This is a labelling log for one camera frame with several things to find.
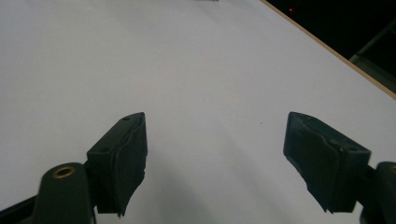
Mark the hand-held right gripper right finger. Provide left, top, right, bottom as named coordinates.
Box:
left=283, top=111, right=372, bottom=214

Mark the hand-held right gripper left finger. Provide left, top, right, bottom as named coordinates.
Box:
left=86, top=111, right=148, bottom=217

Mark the aluminium floor rail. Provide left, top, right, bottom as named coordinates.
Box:
left=348, top=53, right=396, bottom=93

